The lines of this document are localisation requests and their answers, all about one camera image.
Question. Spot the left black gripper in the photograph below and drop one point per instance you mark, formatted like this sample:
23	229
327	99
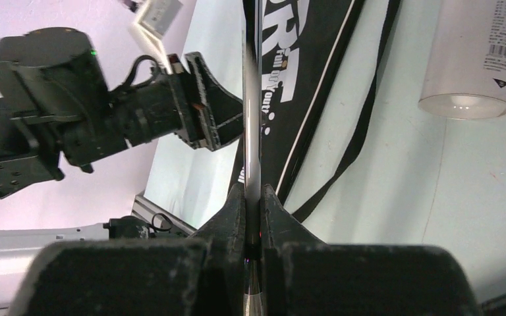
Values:
211	116

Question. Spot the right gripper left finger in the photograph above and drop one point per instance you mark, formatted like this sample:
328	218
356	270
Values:
199	275

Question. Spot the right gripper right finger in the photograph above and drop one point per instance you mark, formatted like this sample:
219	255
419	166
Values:
305	276

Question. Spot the badminton racket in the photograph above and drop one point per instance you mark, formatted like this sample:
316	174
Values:
252	119

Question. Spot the white shuttlecock tube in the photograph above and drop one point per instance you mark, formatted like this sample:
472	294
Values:
466	73

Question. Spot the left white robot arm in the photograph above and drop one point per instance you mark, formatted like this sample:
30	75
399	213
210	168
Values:
54	101

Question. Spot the black sport racket bag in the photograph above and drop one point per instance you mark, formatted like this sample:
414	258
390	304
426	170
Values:
303	45

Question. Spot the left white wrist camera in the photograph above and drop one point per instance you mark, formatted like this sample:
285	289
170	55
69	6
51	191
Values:
152	21

